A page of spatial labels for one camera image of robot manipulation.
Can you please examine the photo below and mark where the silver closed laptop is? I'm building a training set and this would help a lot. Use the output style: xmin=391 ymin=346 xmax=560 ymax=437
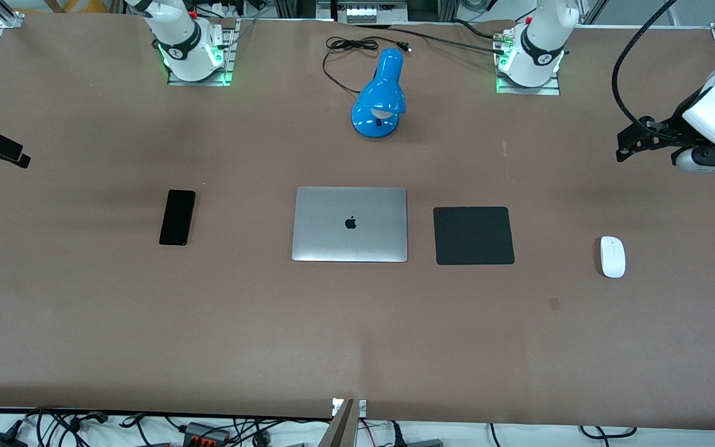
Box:
xmin=291 ymin=186 xmax=409 ymax=263

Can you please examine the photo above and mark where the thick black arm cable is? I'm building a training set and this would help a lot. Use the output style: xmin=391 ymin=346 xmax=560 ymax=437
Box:
xmin=353 ymin=22 xmax=507 ymax=56

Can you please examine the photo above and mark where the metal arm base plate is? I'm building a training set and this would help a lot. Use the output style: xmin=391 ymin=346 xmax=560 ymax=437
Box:
xmin=166 ymin=17 xmax=238 ymax=87
xmin=495 ymin=30 xmax=562 ymax=96

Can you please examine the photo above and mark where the black square mouse pad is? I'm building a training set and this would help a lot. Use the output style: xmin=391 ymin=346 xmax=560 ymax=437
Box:
xmin=433 ymin=206 xmax=516 ymax=266

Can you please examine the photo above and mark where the blue desk lamp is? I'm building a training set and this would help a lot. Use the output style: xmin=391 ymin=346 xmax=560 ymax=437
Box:
xmin=351 ymin=48 xmax=407 ymax=140

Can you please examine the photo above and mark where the white power strip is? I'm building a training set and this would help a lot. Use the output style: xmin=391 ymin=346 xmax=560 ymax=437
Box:
xmin=345 ymin=4 xmax=409 ymax=25

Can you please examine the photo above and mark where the white computer mouse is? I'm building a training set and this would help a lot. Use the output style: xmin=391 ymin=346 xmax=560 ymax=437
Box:
xmin=600 ymin=236 xmax=627 ymax=279

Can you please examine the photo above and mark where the grey box with red buttons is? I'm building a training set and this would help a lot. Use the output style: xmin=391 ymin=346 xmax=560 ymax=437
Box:
xmin=182 ymin=422 xmax=232 ymax=447

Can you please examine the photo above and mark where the black lamp power cord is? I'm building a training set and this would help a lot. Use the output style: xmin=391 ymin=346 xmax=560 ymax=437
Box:
xmin=322 ymin=36 xmax=412 ymax=95

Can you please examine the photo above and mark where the black smartphone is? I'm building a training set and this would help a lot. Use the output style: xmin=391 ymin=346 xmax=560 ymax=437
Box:
xmin=159 ymin=189 xmax=197 ymax=246

